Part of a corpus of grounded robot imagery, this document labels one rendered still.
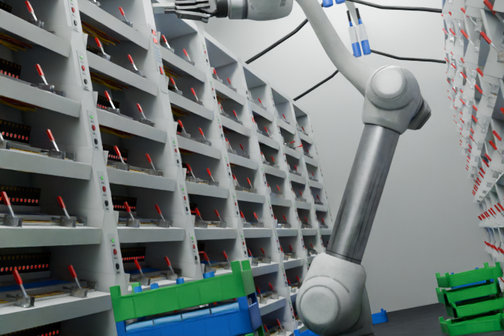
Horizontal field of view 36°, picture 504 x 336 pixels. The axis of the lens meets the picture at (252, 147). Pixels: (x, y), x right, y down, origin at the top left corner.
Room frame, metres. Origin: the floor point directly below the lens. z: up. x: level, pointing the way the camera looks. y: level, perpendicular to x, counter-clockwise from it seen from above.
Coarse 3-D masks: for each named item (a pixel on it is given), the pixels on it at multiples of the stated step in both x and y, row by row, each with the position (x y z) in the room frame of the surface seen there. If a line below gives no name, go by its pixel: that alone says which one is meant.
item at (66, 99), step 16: (0, 64) 2.12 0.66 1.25; (16, 64) 2.19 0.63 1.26; (0, 80) 1.81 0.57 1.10; (16, 80) 2.01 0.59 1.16; (0, 96) 2.08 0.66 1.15; (16, 96) 1.89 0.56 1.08; (32, 96) 1.96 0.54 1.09; (48, 96) 2.03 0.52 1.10; (64, 96) 2.21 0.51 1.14; (80, 96) 2.21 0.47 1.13; (64, 112) 2.13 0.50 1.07
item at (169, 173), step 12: (108, 168) 2.32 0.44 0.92; (144, 168) 2.92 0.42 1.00; (156, 168) 2.91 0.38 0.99; (168, 168) 2.90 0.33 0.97; (108, 180) 2.34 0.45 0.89; (120, 180) 2.42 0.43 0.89; (132, 180) 2.51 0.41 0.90; (144, 180) 2.60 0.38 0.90; (156, 180) 2.71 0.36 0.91; (168, 180) 2.82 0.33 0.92
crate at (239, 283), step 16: (240, 272) 1.72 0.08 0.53; (112, 288) 1.74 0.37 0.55; (160, 288) 1.73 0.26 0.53; (176, 288) 1.73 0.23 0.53; (192, 288) 1.73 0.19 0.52; (208, 288) 1.72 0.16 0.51; (224, 288) 1.72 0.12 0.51; (240, 288) 1.72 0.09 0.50; (112, 304) 1.74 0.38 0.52; (128, 304) 1.74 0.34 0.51; (144, 304) 1.74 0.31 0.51; (160, 304) 1.73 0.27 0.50; (176, 304) 1.73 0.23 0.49; (192, 304) 1.73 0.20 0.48
